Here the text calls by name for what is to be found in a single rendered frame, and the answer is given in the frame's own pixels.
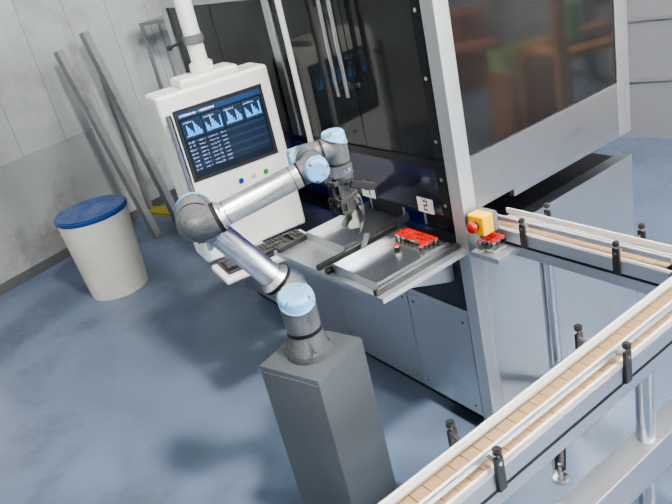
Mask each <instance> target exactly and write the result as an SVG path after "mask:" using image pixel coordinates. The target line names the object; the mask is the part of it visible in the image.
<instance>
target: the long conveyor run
mask: <svg viewBox="0 0 672 504"><path fill-rule="evenodd" d="M574 330H575V331H576V332H577V333H576V334H574V338H575V351H574V352H572V353H571V354H570V355H568V356H567V357H566V358H564V359H563V360H562V361H561V362H559V363H558V364H557V365H555V366H554V367H553V368H552V369H550V370H549V371H548V372H546V373H545V374H544V375H542V376H541V377H540V378H539V379H537V380H536V381H535V382H533V383H532V384H531V385H530V386H528V387H527V388H526V389H524V390H523V391H522V392H520V393H519V394H518V395H517V396H515V397H514V398H513V399H511V400H510V401H509V402H508V403H506V404H505V405H504V406H502V407H501V408H500V409H498V410H497V411H496V412H495V413H493V414H492V415H491V416H489V417H488V418H487V419H486V420H484V421H483V422H482V423H480V424H479V425H478V426H477V427H475V428H474V429H473V430H471V431H470V432H469V433H467V434H466V435H465V436H464V437H462V438H461V437H460V436H458V433H457V428H456V427H455V421H454V420H453V419H447V420H446V422H445V424H446V427H447V428H449V430H447V431H446V432H447V437H448V443H449V448H448V449H447V450H445V451H444V452H443V453H442V454H440V455H439V456H438V457H436V458H435V459H434V460H433V461H431V462H430V463H429V464H427V465H426V466H425V467H423V468H422V469H421V470H420V471H418V472H417V473H416V474H414V475H413V476H412V477H411V478H409V479H408V480H407V481H405V482H404V483H403V484H401V485H400V486H399V487H398V488H396V489H395V490H394V491H392V492H391V493H390V494H389V495H387V496H386V497H385V498H383V499H382V500H381V501H379V502H378V503H377V504H502V503H503V502H504V501H505V500H506V499H507V498H509V497H510V496H511V495H512V494H513V493H514V492H516V491H517V490H518V489H519V488H520V487H521V486H522V485H524V484H525V483H526V482H527V481H528V480H529V479H530V478H532V477H533V476H534V475H535V474H536V473H537V472H538V471H540V470H541V469H542V468H543V467H544V466H545V465H547V464H548V463H549V462H550V461H551V460H552V459H553V458H555V457H556V456H557V455H558V454H559V453H560V452H561V451H563V450H564V449H565V448H566V447H567V446H568V445H570V444H571V443H572V442H573V441H574V440H575V439H576V438H578V437H579V436H580V435H581V434H582V433H583V432H584V431H586V430H587V429H588V428H589V427H590V426H591V425H592V424H594V423H595V422H596V421H597V420H598V419H599V418H601V417H602V416H603V415H604V414H605V413H606V412H607V411H609V410H610V409H611V408H612V407H613V406H614V405H615V404H617V403H618V402H619V401H620V400H621V399H622V398H624V397H625V396H626V395H627V394H628V393H629V392H630V391H632V390H633V389H634V388H635V387H636V386H637V385H638V384H640V383H641V382H642V381H643V380H644V379H645V378H646V377H648V376H649V375H650V374H651V373H652V372H653V371H655V370H656V369H657V368H658V367H659V366H660V365H661V364H663V363H664V362H665V361H666V360H667V359H668V358H669V357H671V356H672V276H671V277H669V278H668V279H667V280H665V281H664V282H663V283H661V284H660V285H659V286H658V287H656V288H655V289H654V290H652V291H651V292H650V293H649V294H647V295H646V296H645V297H643V298H642V299H641V300H639V301H638V302H637V303H636V304H634V305H633V306H632V307H630V308H629V309H628V310H627V311H625V312H624V313H623V314H621V315H620V316H619V317H618V318H616V319H615V320H614V321H612V322H611V323H610V324H608V325H607V326H606V327H605V328H603V329H602V330H601V331H599V332H598V333H597V334H596V335H594V336H593V337H592V338H590V339H589V340H588V339H585V338H583V331H582V330H583V328H582V325H581V324H578V323H577V324H575V325H574ZM584 342H585V343H584Z"/></svg>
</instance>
